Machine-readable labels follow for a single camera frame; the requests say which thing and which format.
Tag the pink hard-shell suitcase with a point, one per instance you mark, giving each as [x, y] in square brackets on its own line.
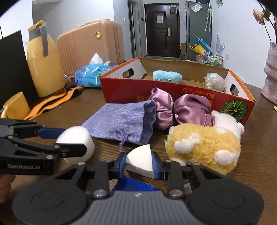
[78, 46]

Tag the person's left hand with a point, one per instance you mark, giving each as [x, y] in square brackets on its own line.
[5, 186]

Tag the grey refrigerator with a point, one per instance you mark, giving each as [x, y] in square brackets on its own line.
[198, 22]

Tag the yellow thermos jug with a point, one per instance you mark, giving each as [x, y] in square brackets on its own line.
[43, 61]

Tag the red cardboard box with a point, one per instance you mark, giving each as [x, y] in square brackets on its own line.
[132, 82]

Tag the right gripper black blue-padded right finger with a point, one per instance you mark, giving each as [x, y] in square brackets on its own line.
[172, 172]

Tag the purple fabric pouch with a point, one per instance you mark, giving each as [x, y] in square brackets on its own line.
[132, 122]

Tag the blue tissue pack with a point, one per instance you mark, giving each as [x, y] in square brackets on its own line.
[89, 75]

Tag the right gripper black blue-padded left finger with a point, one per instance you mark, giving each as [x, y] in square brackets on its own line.
[106, 171]

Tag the black paper shopping bag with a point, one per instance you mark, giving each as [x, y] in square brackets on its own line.
[15, 76]

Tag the blue packet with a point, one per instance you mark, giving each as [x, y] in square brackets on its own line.
[130, 184]

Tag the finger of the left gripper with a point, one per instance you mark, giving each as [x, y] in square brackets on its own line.
[56, 150]
[45, 130]

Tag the white foam wedge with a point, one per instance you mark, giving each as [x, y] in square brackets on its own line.
[139, 161]

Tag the light blue plush toy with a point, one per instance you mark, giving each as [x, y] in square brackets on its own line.
[167, 76]

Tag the yellow white alpaca plush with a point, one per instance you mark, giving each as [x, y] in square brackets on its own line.
[216, 147]

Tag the dark brown door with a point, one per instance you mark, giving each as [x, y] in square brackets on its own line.
[162, 30]

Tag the clear bag of cotton pads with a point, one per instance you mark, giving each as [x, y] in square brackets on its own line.
[214, 82]

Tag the dried pink roses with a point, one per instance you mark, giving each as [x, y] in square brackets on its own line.
[263, 16]

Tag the yellow mug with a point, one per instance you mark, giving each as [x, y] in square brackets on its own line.
[16, 107]

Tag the purple satin scrunchie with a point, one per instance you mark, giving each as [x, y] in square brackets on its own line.
[189, 108]

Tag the pink ceramic vase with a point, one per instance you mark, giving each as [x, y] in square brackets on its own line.
[269, 89]

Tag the white foam piece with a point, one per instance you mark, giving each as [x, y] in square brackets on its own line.
[77, 135]

